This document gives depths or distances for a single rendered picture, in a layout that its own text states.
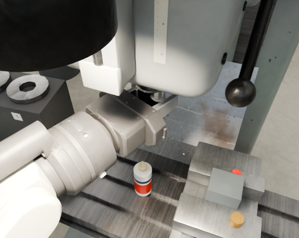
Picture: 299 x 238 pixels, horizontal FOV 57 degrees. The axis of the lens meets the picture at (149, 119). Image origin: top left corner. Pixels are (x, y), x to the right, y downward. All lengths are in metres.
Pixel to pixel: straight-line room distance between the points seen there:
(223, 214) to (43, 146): 0.35
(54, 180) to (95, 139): 0.06
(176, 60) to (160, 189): 0.45
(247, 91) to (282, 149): 1.85
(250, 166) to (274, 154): 1.42
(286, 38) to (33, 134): 0.61
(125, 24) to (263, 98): 0.66
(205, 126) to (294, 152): 1.39
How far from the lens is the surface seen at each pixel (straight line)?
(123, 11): 0.24
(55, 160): 0.33
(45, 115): 0.63
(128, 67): 0.27
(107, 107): 0.39
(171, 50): 0.26
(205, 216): 0.53
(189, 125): 0.82
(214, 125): 0.82
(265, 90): 0.84
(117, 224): 0.64
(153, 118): 0.37
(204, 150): 0.66
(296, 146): 2.19
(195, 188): 0.60
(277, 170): 2.00
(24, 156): 0.32
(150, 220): 0.65
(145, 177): 0.60
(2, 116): 0.69
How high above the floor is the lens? 1.51
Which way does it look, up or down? 46 degrees down
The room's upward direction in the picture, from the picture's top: straight up
